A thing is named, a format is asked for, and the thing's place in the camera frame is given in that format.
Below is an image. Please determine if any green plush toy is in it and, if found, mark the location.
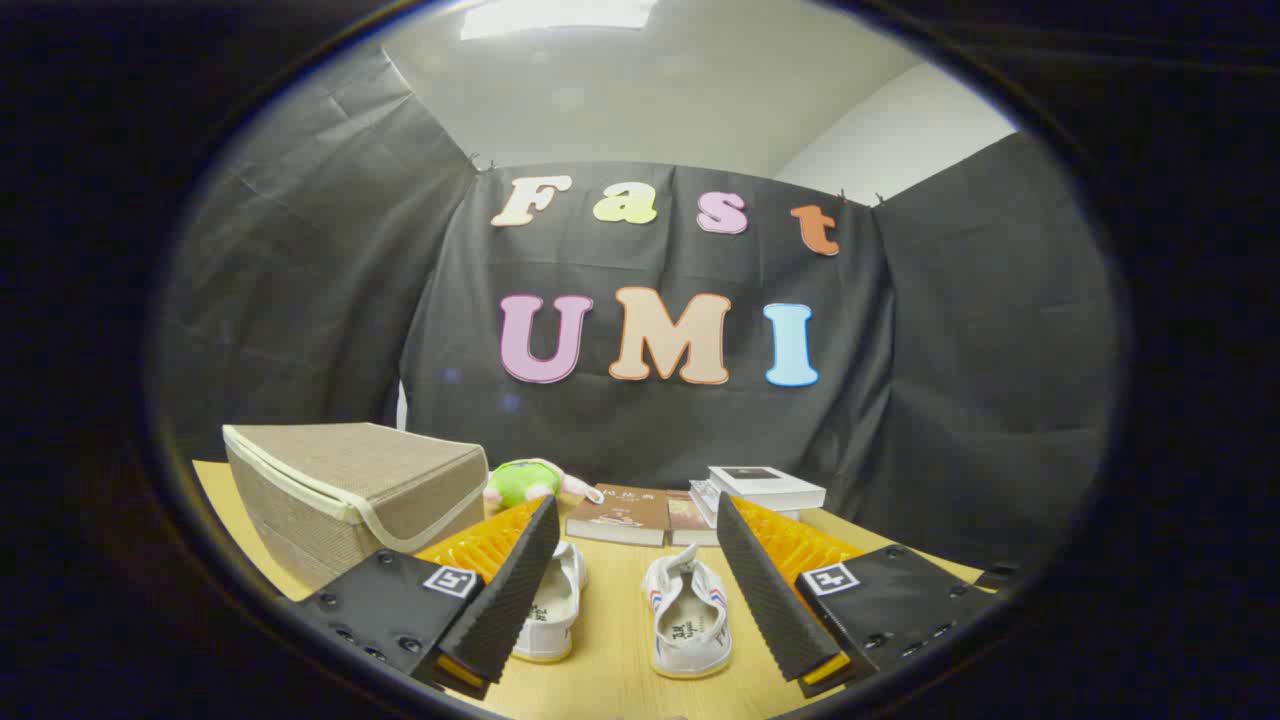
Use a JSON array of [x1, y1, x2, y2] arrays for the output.
[[483, 458, 605, 509]]

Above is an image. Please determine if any black backdrop cloth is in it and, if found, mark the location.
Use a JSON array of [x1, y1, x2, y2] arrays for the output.
[[155, 40, 1121, 571]]

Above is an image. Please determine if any white book with dark cover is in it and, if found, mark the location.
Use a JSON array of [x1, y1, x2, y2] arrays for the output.
[[707, 465, 828, 512]]

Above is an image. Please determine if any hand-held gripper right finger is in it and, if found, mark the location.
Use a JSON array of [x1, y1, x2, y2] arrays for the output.
[[716, 492, 1001, 699]]

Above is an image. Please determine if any brown cover book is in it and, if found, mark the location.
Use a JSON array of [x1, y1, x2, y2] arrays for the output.
[[565, 483, 671, 548]]

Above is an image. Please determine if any white canvas shoe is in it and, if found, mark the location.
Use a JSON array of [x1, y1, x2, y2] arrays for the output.
[[641, 543, 734, 681], [512, 540, 590, 664]]

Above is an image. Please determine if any dark red cover book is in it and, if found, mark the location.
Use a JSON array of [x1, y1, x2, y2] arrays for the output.
[[665, 490, 723, 547]]

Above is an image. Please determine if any beige fabric storage box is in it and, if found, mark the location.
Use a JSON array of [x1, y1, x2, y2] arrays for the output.
[[221, 422, 491, 591]]

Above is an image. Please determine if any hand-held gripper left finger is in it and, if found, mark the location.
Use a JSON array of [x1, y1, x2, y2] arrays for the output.
[[297, 494, 562, 701]]

